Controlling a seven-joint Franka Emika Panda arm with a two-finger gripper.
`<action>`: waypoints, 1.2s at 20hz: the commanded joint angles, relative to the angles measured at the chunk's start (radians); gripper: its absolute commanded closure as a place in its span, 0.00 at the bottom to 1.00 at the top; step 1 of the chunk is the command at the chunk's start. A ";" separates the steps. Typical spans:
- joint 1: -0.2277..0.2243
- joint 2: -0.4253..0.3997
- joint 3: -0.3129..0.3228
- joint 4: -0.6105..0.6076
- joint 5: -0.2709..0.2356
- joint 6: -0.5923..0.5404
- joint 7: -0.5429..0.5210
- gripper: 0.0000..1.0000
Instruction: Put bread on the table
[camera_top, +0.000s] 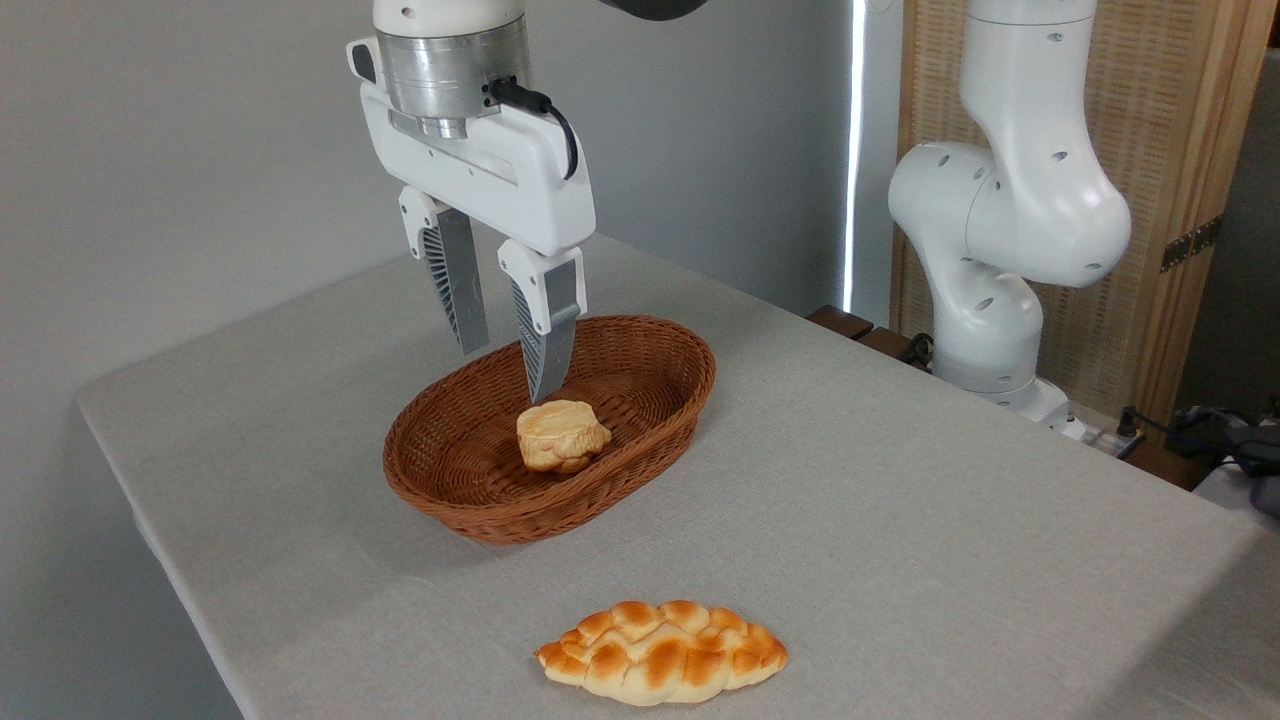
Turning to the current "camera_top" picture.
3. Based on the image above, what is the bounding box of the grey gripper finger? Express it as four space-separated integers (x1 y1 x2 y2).
398 185 491 356
497 238 587 404

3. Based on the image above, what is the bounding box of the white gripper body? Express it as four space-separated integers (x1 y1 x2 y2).
347 38 598 257

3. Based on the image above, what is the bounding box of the small round bread roll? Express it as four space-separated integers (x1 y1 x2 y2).
516 400 613 474

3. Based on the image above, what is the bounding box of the long braided bread loaf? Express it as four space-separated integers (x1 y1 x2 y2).
535 600 789 708

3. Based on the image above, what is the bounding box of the brown wicker basket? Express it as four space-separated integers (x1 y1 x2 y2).
383 315 718 546

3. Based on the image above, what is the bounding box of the grey tablecloth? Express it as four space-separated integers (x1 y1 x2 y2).
75 215 1280 720

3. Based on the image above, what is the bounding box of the dark metal screen hinge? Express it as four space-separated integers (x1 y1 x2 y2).
1160 215 1223 273

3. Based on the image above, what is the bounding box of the rattan wooden folding screen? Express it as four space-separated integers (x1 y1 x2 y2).
890 0 1280 431

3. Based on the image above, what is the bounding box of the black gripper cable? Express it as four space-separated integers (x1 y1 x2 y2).
485 78 581 182

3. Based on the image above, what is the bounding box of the dark cable bundle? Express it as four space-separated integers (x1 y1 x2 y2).
1140 400 1280 519

